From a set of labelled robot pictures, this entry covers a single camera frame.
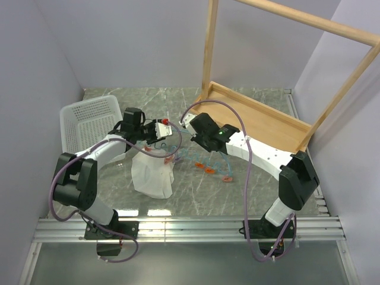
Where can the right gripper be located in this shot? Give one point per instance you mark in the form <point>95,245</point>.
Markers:
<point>196,138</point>

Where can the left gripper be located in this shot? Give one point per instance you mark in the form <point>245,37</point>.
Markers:
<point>154,139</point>

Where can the blue wire hanger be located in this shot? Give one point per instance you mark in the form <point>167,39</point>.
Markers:
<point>222,167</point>

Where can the white underwear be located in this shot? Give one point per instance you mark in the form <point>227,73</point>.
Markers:
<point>151,177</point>

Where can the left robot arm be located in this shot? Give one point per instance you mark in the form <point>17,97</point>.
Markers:
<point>74,185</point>

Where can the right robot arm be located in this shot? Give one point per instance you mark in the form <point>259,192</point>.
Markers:
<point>296,175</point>

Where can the orange clothespin right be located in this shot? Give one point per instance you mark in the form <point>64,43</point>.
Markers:
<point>209,170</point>

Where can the white plastic basket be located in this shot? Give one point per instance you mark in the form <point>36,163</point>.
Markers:
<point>85,123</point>

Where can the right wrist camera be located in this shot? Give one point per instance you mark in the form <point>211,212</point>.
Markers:
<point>185,122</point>

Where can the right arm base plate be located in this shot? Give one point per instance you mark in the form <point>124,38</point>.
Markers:
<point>263,229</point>

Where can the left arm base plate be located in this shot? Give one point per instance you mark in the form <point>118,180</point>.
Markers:
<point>94,232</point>

